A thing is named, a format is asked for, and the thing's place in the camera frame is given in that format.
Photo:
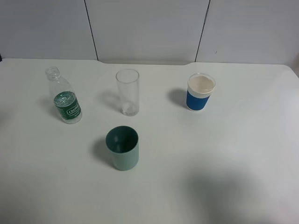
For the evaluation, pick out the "clear plastic bottle green label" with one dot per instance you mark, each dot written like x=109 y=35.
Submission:
x=63 y=96

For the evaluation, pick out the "green plastic cup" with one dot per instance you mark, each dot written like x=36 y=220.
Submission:
x=123 y=144

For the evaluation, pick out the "blue and white cup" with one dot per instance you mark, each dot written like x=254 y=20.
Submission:
x=199 y=89

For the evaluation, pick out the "tall clear drinking glass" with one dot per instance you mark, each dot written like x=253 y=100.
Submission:
x=128 y=88

